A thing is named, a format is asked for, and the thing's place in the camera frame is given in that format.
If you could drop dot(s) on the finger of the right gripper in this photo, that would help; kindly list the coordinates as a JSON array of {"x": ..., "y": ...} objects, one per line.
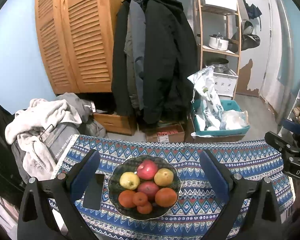
[
  {"x": 291, "y": 126},
  {"x": 277, "y": 143}
]

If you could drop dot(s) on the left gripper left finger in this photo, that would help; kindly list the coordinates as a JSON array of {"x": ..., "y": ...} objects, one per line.
[{"x": 67, "y": 188}]

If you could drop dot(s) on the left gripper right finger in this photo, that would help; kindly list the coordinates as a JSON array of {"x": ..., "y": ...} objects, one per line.
[{"x": 232, "y": 189}]

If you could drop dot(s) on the large orange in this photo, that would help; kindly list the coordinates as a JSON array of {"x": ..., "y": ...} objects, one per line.
[
  {"x": 126, "y": 199},
  {"x": 166, "y": 197}
]

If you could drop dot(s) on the yellow-green pear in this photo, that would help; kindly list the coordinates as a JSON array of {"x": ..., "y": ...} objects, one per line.
[{"x": 129, "y": 180}]

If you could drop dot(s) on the yellow-green pomelo fruit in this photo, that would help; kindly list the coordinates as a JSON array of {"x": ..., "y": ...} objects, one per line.
[{"x": 164, "y": 177}]

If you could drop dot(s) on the small tangerine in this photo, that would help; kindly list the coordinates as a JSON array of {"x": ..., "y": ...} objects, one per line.
[
  {"x": 145, "y": 209},
  {"x": 140, "y": 199}
]

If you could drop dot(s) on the dark red apple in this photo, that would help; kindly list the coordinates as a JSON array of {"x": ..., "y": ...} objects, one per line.
[{"x": 150, "y": 188}]

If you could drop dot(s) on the blue patterned tablecloth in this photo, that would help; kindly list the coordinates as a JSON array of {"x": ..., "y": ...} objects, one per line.
[{"x": 197, "y": 206}]

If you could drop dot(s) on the cardboard box under crate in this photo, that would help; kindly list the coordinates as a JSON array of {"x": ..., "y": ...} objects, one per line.
[{"x": 189, "y": 129}]

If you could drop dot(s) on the dark green glass plate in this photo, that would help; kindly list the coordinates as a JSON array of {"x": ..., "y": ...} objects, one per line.
[{"x": 131, "y": 165}]

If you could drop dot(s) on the clear plastic bag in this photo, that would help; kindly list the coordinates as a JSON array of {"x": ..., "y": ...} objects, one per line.
[{"x": 234, "y": 120}]

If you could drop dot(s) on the pile of grey clothes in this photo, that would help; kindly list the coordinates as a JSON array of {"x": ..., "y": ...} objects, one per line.
[{"x": 40, "y": 134}]

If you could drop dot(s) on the teal plastic crate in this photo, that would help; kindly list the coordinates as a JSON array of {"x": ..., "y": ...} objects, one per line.
[{"x": 227, "y": 105}]

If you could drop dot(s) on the white rice bag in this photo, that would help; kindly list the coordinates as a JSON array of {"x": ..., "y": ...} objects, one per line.
[{"x": 210, "y": 111}]

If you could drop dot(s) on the white patterned storage box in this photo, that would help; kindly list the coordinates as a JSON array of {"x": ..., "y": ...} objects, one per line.
[{"x": 225, "y": 83}]

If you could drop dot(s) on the small cardboard box red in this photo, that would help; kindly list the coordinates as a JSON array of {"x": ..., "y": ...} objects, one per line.
[{"x": 172, "y": 134}]

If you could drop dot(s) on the wooden drawer box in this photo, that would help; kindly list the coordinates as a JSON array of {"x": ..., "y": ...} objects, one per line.
[{"x": 125, "y": 125}]

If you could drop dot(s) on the dark hanging bag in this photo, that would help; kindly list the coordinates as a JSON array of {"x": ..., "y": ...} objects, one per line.
[{"x": 248, "y": 39}]

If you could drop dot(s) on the white cooking pot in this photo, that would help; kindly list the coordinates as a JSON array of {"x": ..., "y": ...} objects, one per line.
[{"x": 218, "y": 42}]

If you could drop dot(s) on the wooden shelf rack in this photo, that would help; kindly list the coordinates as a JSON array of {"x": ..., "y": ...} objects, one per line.
[{"x": 211, "y": 21}]

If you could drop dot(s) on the dark blue umbrella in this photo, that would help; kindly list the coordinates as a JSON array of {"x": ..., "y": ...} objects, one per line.
[{"x": 253, "y": 11}]

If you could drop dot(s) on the black hanging coat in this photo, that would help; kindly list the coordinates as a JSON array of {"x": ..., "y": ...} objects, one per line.
[{"x": 170, "y": 57}]

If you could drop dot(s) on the grey hanging jacket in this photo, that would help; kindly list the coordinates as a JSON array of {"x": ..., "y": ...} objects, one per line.
[{"x": 135, "y": 53}]

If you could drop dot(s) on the wooden louvered wardrobe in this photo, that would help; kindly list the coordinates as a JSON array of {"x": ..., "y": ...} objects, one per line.
[{"x": 76, "y": 39}]

